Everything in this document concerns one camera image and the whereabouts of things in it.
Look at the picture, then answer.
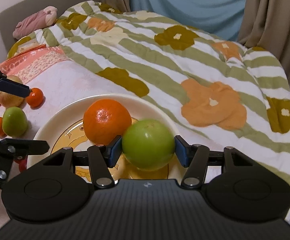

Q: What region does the large red yellow apple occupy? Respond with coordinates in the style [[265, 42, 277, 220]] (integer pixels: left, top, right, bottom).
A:
[[0, 75, 26, 109]]

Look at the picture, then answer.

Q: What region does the red cherry tomato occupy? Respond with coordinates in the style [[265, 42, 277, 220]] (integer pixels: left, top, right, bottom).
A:
[[14, 156, 27, 173]]

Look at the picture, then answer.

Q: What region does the right beige curtain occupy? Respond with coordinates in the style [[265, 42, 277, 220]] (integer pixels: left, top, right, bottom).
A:
[[238, 0, 290, 85]]

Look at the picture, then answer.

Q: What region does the pink plush toy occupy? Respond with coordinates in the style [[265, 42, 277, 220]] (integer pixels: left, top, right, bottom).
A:
[[13, 6, 58, 40]]

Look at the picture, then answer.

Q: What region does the blue hanging sheet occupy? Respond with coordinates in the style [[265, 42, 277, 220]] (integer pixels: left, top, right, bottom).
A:
[[130, 0, 246, 41]]

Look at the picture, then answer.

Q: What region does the green striped floral quilt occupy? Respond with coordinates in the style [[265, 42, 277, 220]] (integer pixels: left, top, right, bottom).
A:
[[7, 0, 290, 224]]

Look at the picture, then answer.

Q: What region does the grey bed headboard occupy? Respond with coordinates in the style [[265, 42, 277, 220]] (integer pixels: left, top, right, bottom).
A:
[[0, 0, 101, 53]]

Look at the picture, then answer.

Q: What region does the pink floral cloth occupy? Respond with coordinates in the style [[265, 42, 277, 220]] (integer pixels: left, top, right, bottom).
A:
[[0, 43, 211, 230]]

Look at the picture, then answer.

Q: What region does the cream cartoon bear plate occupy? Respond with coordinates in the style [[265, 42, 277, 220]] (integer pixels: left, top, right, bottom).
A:
[[27, 95, 186, 181]]

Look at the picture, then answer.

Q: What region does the green apple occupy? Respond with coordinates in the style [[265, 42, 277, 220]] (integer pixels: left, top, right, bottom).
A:
[[2, 107, 28, 138], [122, 119, 175, 171]]

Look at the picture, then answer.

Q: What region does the large orange front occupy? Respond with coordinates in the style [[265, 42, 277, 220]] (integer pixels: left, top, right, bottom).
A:
[[83, 99, 132, 145]]

